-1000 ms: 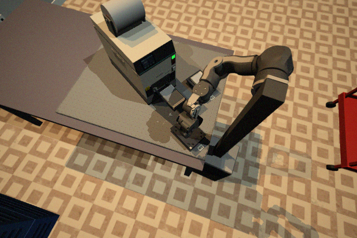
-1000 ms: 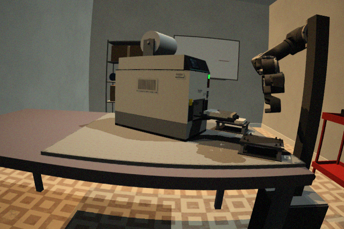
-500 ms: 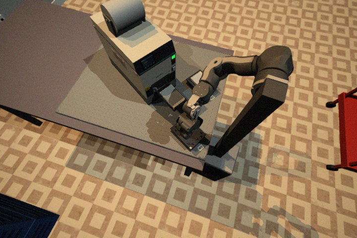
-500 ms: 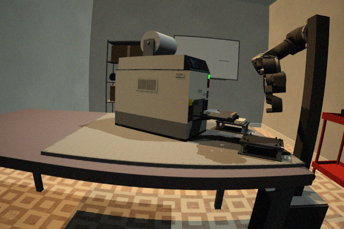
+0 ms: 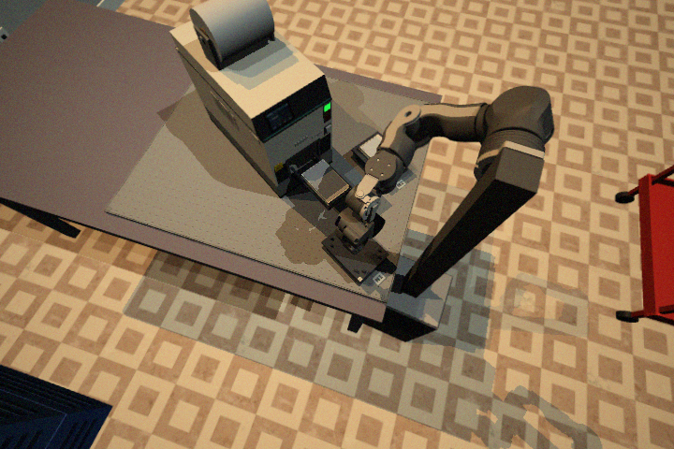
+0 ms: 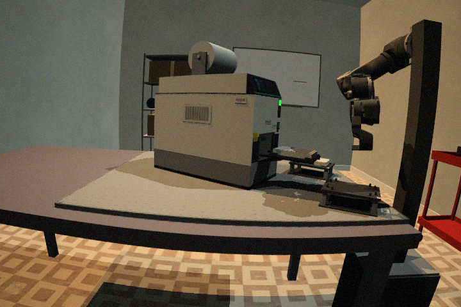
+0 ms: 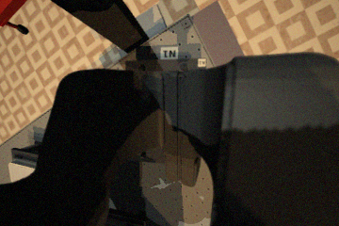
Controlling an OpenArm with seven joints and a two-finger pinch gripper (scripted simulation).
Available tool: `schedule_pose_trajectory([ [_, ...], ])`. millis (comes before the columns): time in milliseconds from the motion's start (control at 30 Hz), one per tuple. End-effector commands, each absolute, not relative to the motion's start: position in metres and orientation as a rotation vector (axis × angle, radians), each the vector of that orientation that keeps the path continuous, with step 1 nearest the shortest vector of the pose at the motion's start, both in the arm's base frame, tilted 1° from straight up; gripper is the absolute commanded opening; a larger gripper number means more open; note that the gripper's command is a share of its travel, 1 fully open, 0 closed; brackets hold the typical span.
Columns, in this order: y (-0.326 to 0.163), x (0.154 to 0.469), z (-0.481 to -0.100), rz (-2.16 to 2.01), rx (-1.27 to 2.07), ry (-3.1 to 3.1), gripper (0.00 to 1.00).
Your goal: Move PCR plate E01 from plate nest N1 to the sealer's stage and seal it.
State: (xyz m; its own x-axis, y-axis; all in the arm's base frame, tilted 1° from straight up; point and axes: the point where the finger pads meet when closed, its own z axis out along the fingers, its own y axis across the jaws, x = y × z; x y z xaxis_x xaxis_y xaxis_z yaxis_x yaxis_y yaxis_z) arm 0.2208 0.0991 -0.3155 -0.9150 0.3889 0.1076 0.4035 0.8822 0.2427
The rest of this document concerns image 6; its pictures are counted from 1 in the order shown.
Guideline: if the grey cylinder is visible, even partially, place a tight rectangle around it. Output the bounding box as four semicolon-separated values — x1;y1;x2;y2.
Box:
188;41;238;74

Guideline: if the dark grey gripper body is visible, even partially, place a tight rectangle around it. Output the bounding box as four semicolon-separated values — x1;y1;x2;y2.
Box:
350;81;380;125

